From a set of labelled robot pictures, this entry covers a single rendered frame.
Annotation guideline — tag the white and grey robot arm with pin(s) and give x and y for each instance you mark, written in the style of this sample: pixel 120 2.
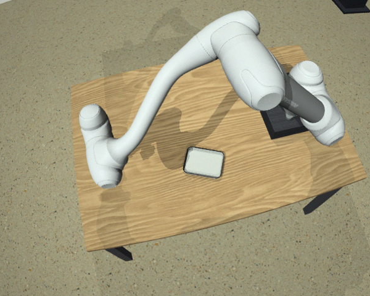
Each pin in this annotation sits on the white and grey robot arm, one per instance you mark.
pixel 254 73

